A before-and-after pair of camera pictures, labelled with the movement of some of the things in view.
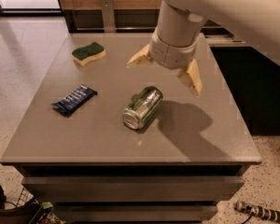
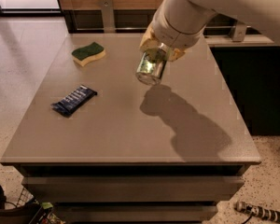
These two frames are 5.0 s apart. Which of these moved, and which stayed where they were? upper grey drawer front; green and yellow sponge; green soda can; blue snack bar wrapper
Moved: green soda can
Stayed: upper grey drawer front; green and yellow sponge; blue snack bar wrapper
